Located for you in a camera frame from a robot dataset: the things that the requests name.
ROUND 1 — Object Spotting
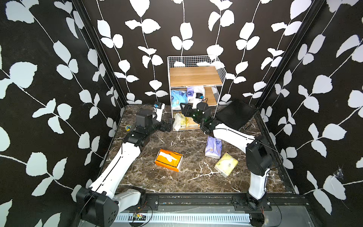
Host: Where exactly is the light blue tissue pack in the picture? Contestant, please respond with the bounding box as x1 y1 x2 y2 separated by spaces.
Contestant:
171 89 188 111

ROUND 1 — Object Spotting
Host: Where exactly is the purple white tissue pack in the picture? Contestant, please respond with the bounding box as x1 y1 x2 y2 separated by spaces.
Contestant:
186 86 205 104

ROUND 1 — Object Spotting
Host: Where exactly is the purple tissue pack top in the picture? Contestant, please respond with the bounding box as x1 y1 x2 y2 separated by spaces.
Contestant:
205 136 222 159

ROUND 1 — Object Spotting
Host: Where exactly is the orange tissue box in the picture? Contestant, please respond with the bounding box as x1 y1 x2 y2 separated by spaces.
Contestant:
155 149 183 172

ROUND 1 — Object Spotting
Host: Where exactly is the pale yellow tissue pack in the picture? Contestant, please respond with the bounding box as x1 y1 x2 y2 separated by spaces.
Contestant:
215 153 238 178

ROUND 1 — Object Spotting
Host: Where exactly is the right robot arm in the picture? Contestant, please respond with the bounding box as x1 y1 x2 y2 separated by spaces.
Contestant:
180 102 273 211

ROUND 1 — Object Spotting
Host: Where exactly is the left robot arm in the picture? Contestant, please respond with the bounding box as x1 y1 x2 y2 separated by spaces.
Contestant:
76 110 175 227

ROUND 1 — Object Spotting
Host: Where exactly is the left yellow tissue pack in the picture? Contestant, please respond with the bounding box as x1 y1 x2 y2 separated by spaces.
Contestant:
173 113 189 131

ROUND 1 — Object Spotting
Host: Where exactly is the black ribbed box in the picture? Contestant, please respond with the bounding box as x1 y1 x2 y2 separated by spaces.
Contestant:
216 99 257 130

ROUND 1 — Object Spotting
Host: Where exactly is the yellow blue tape roll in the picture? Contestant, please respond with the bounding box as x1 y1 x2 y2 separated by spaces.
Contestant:
125 125 132 131

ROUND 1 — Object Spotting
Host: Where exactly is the small circuit board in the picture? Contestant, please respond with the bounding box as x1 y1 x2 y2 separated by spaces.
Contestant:
132 213 147 222

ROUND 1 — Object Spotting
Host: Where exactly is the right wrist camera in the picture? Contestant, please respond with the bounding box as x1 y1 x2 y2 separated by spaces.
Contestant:
192 92 204 109

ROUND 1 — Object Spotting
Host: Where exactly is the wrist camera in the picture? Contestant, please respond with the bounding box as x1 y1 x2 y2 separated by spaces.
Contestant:
154 101 165 122
192 92 204 109

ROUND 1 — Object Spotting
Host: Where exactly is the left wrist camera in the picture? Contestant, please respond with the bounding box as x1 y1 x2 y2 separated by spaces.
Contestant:
154 101 165 122

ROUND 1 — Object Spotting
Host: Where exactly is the white wire shelf rack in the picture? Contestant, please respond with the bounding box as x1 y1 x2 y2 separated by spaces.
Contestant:
167 55 226 131

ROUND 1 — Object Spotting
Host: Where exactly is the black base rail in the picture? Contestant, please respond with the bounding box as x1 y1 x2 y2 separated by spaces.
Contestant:
138 192 310 212

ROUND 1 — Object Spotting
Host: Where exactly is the white slotted cable duct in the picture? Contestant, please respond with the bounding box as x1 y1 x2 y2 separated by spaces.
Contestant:
114 213 251 225

